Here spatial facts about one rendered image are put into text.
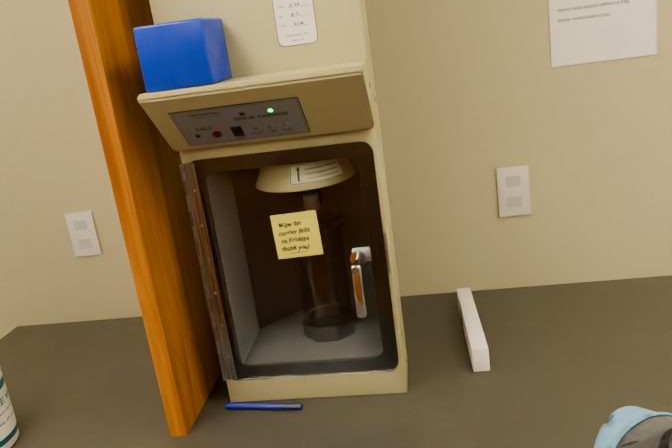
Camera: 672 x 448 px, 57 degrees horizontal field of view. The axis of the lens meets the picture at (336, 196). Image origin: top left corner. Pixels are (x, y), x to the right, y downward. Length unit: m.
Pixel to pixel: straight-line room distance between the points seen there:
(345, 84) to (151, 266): 0.42
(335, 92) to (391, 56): 0.53
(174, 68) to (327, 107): 0.22
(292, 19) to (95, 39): 0.28
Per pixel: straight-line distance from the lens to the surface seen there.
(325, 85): 0.86
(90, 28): 0.97
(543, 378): 1.17
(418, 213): 1.45
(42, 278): 1.78
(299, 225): 1.01
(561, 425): 1.06
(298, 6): 0.97
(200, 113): 0.93
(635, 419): 0.53
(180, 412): 1.13
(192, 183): 1.03
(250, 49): 0.99
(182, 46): 0.90
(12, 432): 1.29
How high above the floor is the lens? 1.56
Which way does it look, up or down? 15 degrees down
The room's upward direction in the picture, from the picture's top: 8 degrees counter-clockwise
